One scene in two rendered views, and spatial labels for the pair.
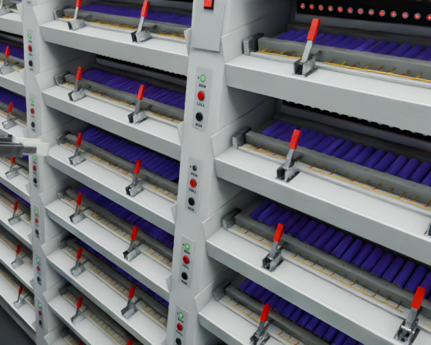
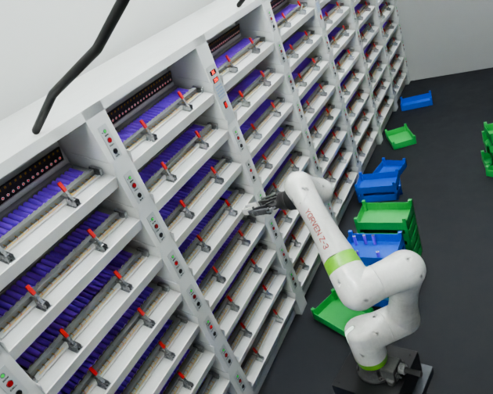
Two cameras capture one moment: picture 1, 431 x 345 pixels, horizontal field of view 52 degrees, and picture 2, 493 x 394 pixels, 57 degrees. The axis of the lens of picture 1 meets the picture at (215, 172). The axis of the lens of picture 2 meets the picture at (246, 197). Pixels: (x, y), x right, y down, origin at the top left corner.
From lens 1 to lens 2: 2.44 m
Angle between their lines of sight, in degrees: 82
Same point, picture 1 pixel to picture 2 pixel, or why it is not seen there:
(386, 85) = (256, 94)
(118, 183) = (227, 223)
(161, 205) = (242, 202)
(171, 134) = (232, 168)
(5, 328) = not seen: outside the picture
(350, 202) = (268, 127)
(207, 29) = (229, 114)
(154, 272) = (255, 231)
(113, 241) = (237, 256)
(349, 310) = (282, 152)
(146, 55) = (214, 147)
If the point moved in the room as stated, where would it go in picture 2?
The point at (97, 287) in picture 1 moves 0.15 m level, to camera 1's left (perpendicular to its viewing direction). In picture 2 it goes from (244, 293) to (251, 312)
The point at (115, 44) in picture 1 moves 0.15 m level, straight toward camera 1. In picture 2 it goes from (202, 157) to (232, 141)
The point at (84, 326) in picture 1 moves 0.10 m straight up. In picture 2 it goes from (251, 329) to (245, 315)
